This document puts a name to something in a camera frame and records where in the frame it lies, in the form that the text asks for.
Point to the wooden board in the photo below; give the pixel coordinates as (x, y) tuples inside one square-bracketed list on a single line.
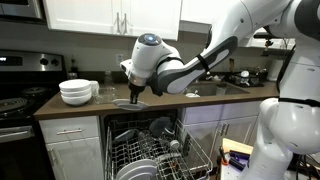
[(233, 145)]

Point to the black rack clip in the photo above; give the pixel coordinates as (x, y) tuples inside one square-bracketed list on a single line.
[(186, 145)]

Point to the dark grey plastic container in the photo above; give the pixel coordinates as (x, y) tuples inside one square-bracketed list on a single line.
[(160, 126)]

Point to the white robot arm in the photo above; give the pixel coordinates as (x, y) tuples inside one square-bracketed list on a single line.
[(293, 126)]

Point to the purple tool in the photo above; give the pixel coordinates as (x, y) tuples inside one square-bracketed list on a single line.
[(240, 155)]

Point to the stainless steel microwave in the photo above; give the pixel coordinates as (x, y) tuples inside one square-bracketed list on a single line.
[(20, 8)]

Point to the black cylinder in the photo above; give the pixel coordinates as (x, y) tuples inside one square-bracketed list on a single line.
[(236, 164)]

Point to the black clamp mount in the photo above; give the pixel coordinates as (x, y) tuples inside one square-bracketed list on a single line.
[(266, 38)]

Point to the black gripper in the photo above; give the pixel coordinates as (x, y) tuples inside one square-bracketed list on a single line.
[(138, 88)]

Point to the white bowl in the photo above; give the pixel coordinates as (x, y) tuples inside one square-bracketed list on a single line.
[(75, 85), (76, 100), (76, 94)]

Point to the clear glass jar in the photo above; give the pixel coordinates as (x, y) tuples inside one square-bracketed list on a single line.
[(144, 136)]

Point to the orange and black tool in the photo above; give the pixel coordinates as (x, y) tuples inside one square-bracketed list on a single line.
[(223, 158)]

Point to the white sink cabinet door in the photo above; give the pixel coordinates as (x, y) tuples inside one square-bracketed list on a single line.
[(241, 130), (203, 136)]

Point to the white wall outlet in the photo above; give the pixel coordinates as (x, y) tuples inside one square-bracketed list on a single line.
[(118, 58)]

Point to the teal plastic lid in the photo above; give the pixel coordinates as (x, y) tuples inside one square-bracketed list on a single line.
[(125, 135)]

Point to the black dish drying rack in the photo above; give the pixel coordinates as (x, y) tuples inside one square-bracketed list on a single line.
[(245, 81)]

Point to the large coil burner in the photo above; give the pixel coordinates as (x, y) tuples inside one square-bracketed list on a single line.
[(13, 105)]

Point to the small white cup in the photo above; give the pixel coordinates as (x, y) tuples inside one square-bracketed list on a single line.
[(175, 144)]

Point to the white cup in sink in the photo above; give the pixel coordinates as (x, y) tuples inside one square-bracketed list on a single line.
[(221, 90)]

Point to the white dinner plate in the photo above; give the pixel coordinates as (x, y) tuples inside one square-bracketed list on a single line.
[(133, 164), (143, 173)]

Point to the black electric stove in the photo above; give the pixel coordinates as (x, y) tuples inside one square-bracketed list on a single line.
[(20, 150)]

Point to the white sink front panel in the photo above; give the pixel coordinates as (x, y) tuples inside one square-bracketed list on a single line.
[(216, 112)]

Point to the white upper cabinet door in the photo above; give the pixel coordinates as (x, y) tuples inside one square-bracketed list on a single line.
[(153, 18), (80, 15)]

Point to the black stove knob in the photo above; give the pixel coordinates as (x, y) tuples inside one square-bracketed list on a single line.
[(44, 62), (55, 62)]

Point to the small glass jar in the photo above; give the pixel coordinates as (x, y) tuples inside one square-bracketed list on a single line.
[(72, 76)]

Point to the white lower cabinet door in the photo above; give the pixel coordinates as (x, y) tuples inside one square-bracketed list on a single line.
[(78, 160)]

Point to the clear glass storage container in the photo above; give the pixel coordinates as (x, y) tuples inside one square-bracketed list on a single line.
[(106, 96)]

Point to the steel kitchen sink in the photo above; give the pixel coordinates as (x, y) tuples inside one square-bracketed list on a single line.
[(210, 90)]

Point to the small coil burner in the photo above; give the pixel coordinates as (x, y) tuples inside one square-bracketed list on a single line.
[(35, 91)]

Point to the white mug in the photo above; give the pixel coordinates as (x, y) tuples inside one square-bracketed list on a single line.
[(95, 88)]

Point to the dark bottle with pourer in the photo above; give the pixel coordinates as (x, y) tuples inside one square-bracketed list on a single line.
[(74, 68)]

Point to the clear glass bottle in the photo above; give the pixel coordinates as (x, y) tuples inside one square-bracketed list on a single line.
[(109, 80)]

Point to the white cloth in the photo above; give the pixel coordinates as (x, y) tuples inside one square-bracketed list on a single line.
[(192, 95)]

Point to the white drawer front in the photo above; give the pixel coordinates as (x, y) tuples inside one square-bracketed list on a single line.
[(70, 125)]

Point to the white round dish item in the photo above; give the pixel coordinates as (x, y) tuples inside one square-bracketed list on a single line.
[(244, 74)]

